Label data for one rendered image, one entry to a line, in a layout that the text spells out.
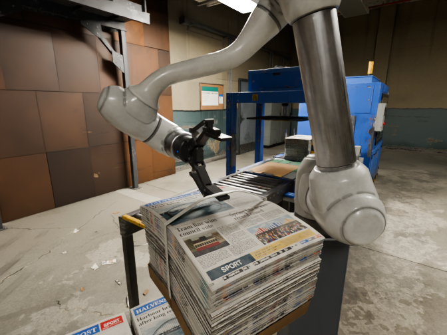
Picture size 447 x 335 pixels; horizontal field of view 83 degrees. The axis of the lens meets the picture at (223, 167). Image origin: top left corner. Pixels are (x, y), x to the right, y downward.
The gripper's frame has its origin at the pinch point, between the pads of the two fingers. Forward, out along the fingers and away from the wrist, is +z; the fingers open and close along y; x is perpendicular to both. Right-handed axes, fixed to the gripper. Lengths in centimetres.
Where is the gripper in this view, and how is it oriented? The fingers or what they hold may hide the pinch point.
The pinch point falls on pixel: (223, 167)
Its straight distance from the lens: 58.7
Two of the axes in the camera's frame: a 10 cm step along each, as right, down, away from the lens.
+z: 5.5, 2.8, -7.9
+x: -8.3, 1.5, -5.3
